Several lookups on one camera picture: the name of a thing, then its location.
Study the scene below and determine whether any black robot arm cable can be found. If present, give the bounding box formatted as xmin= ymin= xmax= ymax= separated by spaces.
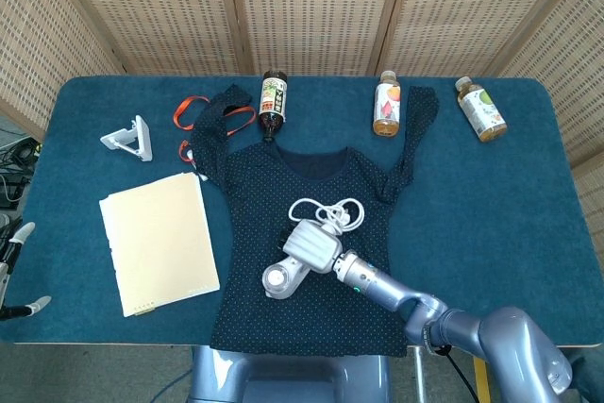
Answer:
xmin=436 ymin=345 xmax=478 ymax=403

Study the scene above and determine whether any white charger cable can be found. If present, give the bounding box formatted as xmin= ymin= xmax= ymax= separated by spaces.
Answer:
xmin=287 ymin=196 xmax=367 ymax=237

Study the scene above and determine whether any floor cable bundle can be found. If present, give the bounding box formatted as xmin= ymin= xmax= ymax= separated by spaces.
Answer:
xmin=0 ymin=136 xmax=42 ymax=209

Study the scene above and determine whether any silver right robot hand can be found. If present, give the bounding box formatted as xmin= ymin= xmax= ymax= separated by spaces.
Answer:
xmin=277 ymin=218 xmax=344 ymax=275

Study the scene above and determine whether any woven wicker folding screen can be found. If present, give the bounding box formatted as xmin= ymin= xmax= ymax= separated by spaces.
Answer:
xmin=0 ymin=0 xmax=604 ymax=258

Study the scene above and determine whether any white folding phone stand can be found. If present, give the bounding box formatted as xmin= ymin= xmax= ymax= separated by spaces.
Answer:
xmin=99 ymin=114 xmax=155 ymax=162

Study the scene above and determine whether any white table leg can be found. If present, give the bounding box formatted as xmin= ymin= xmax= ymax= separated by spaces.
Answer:
xmin=412 ymin=345 xmax=426 ymax=403

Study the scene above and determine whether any yellow floor tape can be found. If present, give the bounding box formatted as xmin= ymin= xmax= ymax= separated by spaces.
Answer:
xmin=473 ymin=358 xmax=491 ymax=403

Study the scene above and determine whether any blue-grey robot torso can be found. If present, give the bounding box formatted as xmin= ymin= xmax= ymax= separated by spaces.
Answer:
xmin=188 ymin=344 xmax=393 ymax=403

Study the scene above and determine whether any navy dotted long-sleeve shirt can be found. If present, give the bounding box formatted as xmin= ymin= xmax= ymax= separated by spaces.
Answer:
xmin=190 ymin=83 xmax=441 ymax=360

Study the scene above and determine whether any white garment steamer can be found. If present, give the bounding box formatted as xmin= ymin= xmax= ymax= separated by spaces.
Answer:
xmin=262 ymin=251 xmax=312 ymax=301

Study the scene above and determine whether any teal table cover cloth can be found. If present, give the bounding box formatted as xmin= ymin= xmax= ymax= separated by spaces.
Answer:
xmin=0 ymin=75 xmax=604 ymax=346

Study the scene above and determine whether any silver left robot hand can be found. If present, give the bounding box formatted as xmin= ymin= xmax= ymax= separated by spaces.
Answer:
xmin=0 ymin=221 xmax=53 ymax=322

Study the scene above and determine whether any green label tea bottle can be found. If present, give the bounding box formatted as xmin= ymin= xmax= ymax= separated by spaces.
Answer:
xmin=454 ymin=76 xmax=509 ymax=143

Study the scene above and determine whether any orange lanyard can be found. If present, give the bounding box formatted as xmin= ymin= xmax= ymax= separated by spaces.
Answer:
xmin=173 ymin=96 xmax=256 ymax=162

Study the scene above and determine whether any cream loose-leaf binder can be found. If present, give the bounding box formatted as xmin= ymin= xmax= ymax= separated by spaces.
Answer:
xmin=98 ymin=172 xmax=221 ymax=318

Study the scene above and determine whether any dark brown drink bottle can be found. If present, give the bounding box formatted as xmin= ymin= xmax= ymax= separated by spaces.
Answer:
xmin=258 ymin=70 xmax=289 ymax=143

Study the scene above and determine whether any orange label tea bottle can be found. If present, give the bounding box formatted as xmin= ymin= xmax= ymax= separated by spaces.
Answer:
xmin=372 ymin=70 xmax=402 ymax=137

